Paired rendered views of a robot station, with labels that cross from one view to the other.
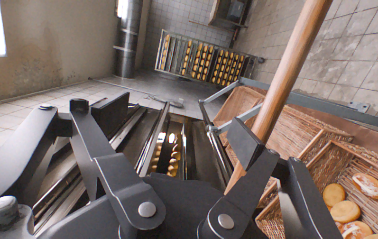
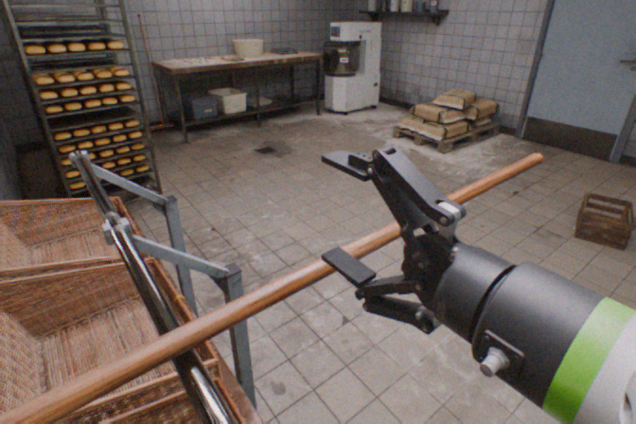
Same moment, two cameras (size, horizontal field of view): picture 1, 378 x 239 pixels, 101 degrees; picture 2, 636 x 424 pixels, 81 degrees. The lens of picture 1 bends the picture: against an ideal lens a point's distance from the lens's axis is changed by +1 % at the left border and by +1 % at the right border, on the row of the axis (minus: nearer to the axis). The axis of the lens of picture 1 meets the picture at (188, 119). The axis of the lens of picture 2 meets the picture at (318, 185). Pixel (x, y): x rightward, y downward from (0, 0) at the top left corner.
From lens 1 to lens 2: 40 cm
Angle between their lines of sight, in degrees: 58
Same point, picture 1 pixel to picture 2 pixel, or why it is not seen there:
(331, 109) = (242, 340)
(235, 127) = (344, 255)
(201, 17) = (157, 42)
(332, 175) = not seen: outside the picture
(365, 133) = (239, 397)
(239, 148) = (349, 268)
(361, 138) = not seen: hidden behind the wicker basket
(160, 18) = not seen: outside the picture
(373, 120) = (248, 390)
